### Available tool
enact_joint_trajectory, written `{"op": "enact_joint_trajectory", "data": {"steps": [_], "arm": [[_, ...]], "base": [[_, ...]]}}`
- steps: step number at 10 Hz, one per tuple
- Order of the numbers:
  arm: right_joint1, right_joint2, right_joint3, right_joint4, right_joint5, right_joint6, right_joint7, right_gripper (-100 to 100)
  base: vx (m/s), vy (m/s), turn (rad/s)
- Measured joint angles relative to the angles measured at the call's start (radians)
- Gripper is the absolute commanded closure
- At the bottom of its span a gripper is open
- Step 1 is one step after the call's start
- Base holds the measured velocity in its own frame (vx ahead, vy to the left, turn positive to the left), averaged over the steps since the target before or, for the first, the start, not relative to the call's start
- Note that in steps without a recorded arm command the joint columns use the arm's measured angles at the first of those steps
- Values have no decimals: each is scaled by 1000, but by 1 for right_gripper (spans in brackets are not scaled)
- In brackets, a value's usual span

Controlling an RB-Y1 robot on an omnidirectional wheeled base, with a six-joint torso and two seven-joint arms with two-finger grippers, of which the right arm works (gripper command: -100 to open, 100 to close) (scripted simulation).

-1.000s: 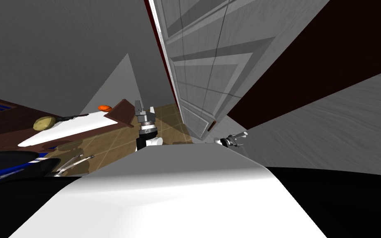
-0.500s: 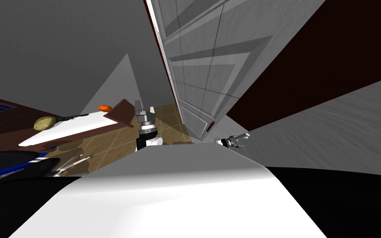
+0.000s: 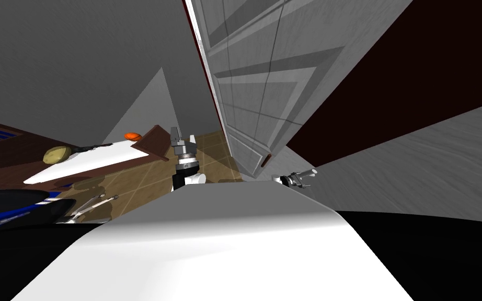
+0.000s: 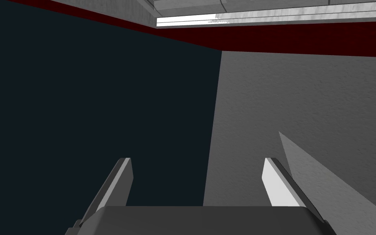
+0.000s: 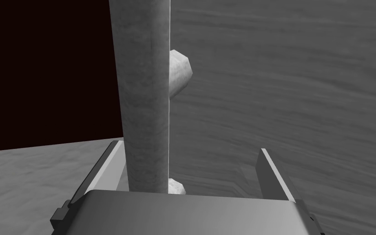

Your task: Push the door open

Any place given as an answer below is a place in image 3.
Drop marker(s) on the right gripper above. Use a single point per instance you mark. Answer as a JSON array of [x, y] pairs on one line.
[[296, 180]]

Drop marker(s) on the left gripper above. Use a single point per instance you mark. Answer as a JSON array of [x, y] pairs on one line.
[[183, 149]]

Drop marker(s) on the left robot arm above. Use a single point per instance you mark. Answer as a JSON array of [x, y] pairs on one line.
[[185, 170]]

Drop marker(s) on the grey panelled door leaf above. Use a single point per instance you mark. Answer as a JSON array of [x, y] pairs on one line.
[[266, 79]]

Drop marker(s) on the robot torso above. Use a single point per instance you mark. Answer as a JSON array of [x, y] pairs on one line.
[[224, 242]]

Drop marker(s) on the brown wooden table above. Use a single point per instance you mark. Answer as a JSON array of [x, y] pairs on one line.
[[11, 154]]

